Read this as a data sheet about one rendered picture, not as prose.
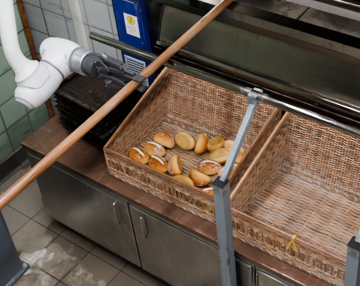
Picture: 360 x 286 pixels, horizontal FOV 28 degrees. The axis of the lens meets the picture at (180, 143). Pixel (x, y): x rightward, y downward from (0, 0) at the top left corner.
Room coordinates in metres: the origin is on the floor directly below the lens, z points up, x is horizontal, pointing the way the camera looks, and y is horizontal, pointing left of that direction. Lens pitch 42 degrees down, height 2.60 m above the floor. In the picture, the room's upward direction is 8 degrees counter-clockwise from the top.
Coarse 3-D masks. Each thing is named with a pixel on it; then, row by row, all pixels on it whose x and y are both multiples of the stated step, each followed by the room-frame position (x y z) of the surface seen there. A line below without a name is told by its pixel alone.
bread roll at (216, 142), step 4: (216, 136) 2.20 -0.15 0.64; (220, 136) 2.20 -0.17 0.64; (212, 140) 2.17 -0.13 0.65; (216, 140) 2.17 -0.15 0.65; (220, 140) 2.16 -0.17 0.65; (224, 140) 2.17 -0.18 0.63; (208, 144) 2.14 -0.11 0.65; (212, 144) 2.14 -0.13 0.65; (216, 144) 2.13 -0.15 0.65; (220, 144) 2.14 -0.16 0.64; (208, 148) 2.13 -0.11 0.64; (212, 148) 2.12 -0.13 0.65; (216, 148) 2.12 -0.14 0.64
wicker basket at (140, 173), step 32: (160, 96) 2.40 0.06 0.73; (192, 96) 2.35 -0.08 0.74; (224, 96) 2.26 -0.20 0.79; (128, 128) 2.23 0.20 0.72; (160, 128) 2.36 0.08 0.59; (192, 128) 2.32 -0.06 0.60; (224, 128) 2.23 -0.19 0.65; (256, 128) 2.14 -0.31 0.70; (128, 160) 2.03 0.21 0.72; (192, 160) 2.13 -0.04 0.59; (160, 192) 1.94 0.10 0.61; (192, 192) 1.84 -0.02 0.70
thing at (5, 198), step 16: (224, 0) 2.30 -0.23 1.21; (208, 16) 2.21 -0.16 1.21; (192, 32) 2.12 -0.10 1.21; (176, 48) 2.04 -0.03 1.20; (160, 64) 1.97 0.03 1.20; (144, 80) 1.90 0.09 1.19; (96, 112) 1.74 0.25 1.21; (80, 128) 1.68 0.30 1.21; (64, 144) 1.61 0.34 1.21; (48, 160) 1.56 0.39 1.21; (32, 176) 1.50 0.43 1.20; (16, 192) 1.45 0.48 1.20; (0, 208) 1.40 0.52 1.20
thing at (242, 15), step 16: (176, 0) 2.45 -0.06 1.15; (192, 0) 2.40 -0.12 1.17; (208, 0) 2.37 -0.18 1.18; (224, 16) 2.30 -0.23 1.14; (240, 16) 2.25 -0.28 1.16; (256, 16) 2.21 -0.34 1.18; (272, 16) 2.20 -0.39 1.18; (288, 32) 2.11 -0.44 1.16; (304, 32) 2.07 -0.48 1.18; (320, 32) 2.06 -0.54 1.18; (336, 32) 2.04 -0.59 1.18; (336, 48) 1.99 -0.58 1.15; (352, 48) 1.95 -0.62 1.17
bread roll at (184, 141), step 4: (184, 132) 2.24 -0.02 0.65; (176, 136) 2.24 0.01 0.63; (180, 136) 2.22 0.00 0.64; (184, 136) 2.21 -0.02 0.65; (188, 136) 2.21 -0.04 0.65; (176, 140) 2.22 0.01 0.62; (180, 140) 2.21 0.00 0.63; (184, 140) 2.20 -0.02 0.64; (188, 140) 2.19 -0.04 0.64; (192, 140) 2.19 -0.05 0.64; (180, 144) 2.20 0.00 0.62; (184, 144) 2.19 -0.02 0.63; (188, 144) 2.18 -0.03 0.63; (192, 144) 2.18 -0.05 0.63; (184, 148) 2.18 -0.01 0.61; (188, 148) 2.17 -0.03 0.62
